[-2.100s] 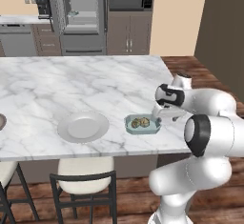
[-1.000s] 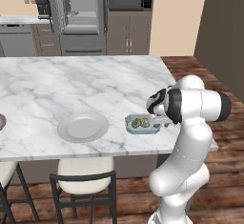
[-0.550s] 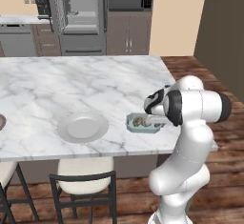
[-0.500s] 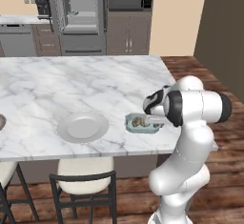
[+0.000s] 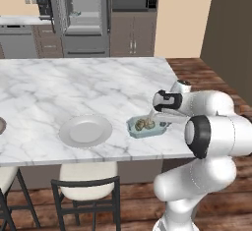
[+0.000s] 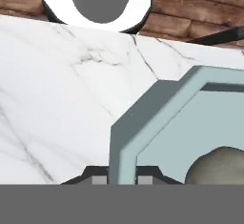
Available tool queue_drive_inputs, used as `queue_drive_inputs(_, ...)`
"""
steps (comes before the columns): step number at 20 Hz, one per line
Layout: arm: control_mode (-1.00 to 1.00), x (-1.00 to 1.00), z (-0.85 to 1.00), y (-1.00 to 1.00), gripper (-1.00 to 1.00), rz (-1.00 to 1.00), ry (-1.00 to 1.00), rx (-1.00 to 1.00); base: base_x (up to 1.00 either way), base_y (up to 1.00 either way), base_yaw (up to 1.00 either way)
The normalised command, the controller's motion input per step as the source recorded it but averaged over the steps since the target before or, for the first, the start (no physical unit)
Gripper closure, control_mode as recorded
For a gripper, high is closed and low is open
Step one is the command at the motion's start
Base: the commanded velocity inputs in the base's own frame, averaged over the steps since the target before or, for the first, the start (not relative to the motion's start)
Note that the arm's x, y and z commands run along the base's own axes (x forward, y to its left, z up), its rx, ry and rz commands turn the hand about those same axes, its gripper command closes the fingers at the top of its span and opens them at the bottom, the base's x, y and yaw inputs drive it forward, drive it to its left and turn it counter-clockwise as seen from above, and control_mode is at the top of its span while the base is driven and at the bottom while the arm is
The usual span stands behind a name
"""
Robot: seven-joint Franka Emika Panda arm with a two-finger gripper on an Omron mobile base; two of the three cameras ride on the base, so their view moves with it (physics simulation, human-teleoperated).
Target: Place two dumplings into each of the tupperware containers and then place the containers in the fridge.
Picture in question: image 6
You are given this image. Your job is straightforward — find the pale blue octagonal plate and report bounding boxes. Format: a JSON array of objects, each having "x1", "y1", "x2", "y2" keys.
[{"x1": 109, "y1": 65, "x2": 244, "y2": 186}]

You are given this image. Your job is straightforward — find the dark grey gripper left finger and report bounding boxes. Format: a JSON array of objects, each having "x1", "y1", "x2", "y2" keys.
[{"x1": 60, "y1": 166, "x2": 110, "y2": 186}]

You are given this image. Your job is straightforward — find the white round base with grey centre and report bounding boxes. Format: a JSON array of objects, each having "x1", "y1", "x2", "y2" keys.
[{"x1": 40, "y1": 0, "x2": 153, "y2": 34}]

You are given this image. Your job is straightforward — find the beige dumpling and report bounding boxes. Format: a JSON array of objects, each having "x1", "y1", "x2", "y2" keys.
[{"x1": 184, "y1": 146, "x2": 244, "y2": 186}]

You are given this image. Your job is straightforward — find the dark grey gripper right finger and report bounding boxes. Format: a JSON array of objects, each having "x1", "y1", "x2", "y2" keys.
[{"x1": 135, "y1": 165, "x2": 185, "y2": 186}]

